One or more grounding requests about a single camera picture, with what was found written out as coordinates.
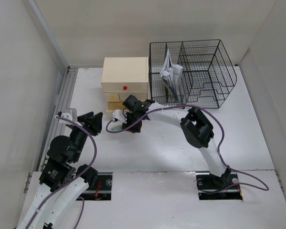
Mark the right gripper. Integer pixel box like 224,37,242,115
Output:
122,111,142,134

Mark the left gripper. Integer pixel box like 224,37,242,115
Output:
70,111,102,162

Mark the green translucent highlighter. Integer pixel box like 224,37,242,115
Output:
110,125,123,132

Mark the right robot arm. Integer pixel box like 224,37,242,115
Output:
123,95,231,188

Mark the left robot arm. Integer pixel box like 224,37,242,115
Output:
17,108,103,229

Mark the cream drawer cabinet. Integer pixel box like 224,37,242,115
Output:
101,57,149,118

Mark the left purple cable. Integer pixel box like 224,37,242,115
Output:
21,115,98,229

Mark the purple cable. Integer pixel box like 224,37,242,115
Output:
106,104,270,191
21,115,98,229

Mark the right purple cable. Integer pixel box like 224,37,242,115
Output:
106,104,270,191

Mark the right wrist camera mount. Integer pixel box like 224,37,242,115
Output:
112,109,127,124

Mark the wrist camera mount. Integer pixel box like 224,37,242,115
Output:
55,108,78,125
112,109,127,124

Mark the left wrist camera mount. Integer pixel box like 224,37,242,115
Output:
55,108,78,125

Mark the aluminium rail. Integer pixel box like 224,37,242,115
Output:
36,66,78,171

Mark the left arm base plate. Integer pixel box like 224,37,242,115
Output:
81,173,113,201

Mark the black wire mesh organizer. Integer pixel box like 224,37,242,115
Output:
149,39,237,109

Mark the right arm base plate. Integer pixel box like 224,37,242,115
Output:
196,172,243,200

